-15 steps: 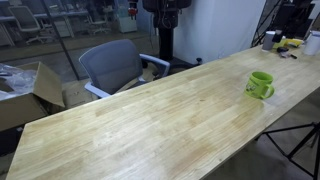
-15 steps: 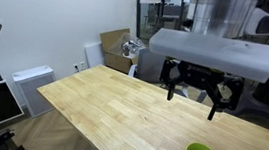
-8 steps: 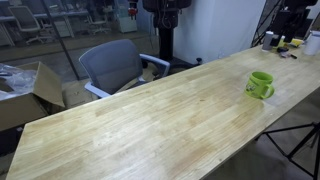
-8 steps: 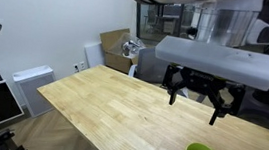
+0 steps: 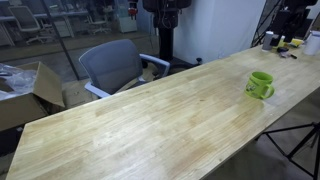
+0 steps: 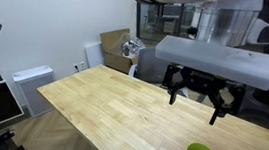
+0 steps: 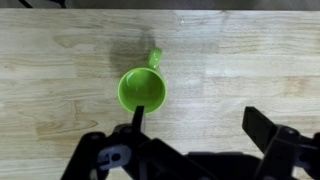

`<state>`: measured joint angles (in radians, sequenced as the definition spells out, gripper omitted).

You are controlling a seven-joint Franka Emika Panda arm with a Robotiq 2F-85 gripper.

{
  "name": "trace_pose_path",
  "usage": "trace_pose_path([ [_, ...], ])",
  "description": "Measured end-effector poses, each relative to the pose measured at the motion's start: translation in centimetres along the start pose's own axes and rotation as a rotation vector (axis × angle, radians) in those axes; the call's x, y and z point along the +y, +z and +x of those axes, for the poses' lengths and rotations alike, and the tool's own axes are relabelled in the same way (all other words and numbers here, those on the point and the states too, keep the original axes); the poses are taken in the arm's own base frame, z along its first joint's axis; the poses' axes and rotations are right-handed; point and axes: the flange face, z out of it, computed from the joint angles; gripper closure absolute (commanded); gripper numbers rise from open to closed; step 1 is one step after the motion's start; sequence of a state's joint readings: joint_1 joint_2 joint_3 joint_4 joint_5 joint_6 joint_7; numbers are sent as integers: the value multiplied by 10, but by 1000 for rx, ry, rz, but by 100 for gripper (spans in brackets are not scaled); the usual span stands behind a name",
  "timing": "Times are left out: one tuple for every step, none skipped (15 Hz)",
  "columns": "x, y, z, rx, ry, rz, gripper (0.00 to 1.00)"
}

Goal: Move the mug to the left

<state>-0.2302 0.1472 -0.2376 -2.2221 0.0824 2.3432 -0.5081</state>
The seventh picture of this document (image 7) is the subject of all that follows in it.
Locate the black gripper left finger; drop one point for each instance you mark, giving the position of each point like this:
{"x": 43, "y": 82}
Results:
{"x": 133, "y": 150}

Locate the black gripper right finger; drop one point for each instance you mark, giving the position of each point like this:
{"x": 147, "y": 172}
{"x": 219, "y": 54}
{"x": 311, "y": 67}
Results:
{"x": 286, "y": 150}

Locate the green ceramic mug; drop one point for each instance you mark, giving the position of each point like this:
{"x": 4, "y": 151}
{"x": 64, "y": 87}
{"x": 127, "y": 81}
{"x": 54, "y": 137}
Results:
{"x": 141, "y": 90}

